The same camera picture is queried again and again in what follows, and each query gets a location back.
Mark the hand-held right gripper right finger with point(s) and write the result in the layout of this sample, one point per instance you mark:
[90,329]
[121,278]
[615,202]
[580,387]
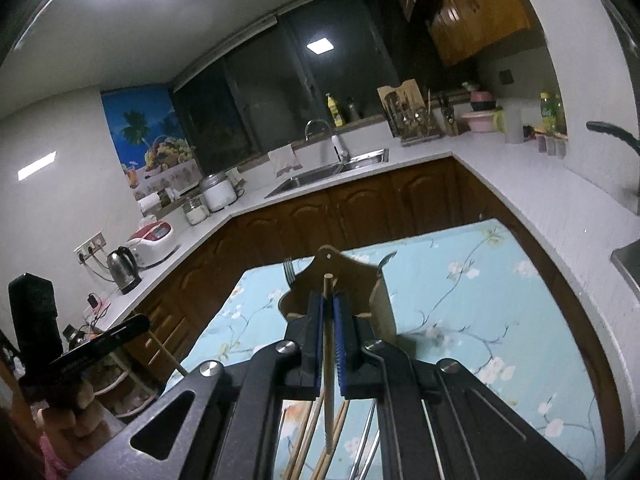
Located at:
[342,345]

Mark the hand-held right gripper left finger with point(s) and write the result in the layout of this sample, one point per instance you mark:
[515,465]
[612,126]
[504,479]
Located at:
[315,340]

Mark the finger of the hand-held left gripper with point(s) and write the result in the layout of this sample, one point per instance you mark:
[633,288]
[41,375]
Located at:
[115,332]

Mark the wooden chopstick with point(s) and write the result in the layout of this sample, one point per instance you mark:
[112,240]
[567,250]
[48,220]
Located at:
[301,442]
[334,435]
[169,356]
[327,285]

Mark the wooden utensil holder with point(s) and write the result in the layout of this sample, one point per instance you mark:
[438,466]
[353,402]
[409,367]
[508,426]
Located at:
[345,275]

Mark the dish rack with utensils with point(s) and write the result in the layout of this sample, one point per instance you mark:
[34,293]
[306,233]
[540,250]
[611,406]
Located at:
[407,115]

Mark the person's left hand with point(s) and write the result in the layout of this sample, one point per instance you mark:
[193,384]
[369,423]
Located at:
[75,430]

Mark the black power adapter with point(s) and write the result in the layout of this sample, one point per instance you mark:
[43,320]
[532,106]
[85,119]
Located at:
[93,301]

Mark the white storage rack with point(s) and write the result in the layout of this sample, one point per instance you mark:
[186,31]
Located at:
[125,380]

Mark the steel electric kettle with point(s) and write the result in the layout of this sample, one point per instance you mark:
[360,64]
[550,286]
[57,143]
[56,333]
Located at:
[122,265]

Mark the metal fork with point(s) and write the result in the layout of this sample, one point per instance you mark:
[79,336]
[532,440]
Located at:
[289,270]

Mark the metal spoon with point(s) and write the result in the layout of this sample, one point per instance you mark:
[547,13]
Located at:
[386,259]

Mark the metal chopstick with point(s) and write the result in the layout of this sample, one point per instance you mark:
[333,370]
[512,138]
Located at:
[364,440]
[372,452]

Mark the white and red rice cooker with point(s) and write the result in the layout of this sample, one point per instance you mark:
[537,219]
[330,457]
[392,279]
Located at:
[152,242]

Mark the floral light blue tablecloth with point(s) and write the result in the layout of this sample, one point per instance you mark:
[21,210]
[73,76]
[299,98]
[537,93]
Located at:
[450,300]

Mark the paper towel roll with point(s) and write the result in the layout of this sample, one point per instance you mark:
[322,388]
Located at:
[148,205]

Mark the brown base cabinets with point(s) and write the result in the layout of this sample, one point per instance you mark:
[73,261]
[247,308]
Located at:
[350,205]

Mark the glass storage jar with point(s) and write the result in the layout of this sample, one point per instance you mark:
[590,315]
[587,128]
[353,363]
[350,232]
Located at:
[196,212]

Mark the steel kitchen sink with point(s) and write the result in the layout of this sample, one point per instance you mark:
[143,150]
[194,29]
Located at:
[310,177]

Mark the white pot with metal lid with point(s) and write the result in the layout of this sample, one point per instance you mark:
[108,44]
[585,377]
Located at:
[217,195]

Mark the pale dish towel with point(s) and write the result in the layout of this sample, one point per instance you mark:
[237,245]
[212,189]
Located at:
[284,160]

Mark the chrome kitchen faucet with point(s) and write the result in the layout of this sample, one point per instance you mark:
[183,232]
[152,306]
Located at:
[340,147]

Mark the yellow dish soap bottle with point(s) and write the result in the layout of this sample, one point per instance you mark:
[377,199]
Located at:
[336,112]

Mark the small dark bottle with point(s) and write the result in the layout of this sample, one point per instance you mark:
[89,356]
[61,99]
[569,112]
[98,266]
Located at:
[353,110]

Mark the dark kitchen window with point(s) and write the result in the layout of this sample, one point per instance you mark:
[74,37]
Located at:
[260,85]

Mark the stack of pink bowls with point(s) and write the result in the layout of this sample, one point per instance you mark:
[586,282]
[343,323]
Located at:
[480,117]

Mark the white plastic container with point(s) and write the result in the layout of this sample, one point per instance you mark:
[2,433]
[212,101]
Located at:
[514,122]

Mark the small seasoning jars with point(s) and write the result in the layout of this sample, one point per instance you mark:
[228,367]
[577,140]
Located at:
[550,145]

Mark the green yellow drink bottle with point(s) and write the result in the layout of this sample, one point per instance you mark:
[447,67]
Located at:
[548,110]

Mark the wall power socket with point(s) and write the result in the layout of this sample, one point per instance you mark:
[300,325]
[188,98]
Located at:
[90,246]

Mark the tropical fruit wall poster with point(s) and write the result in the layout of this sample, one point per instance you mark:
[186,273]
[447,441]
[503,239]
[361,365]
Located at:
[140,125]

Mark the dark wall switch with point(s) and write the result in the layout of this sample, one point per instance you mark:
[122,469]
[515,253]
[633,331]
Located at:
[507,77]

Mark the wooden wall cabinets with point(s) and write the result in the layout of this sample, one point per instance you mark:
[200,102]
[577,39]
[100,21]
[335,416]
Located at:
[475,15]

